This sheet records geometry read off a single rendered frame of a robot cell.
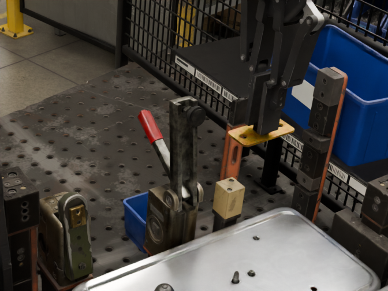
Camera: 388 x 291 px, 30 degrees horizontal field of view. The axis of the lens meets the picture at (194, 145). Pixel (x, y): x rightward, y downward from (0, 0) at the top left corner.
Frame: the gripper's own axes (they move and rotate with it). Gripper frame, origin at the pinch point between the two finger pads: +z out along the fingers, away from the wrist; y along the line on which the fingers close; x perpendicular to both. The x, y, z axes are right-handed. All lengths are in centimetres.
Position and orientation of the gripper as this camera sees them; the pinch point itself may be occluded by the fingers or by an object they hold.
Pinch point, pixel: (265, 102)
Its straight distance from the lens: 89.4
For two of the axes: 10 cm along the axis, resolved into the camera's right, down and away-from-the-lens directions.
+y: 5.8, 4.7, -6.6
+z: -0.9, 8.5, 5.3
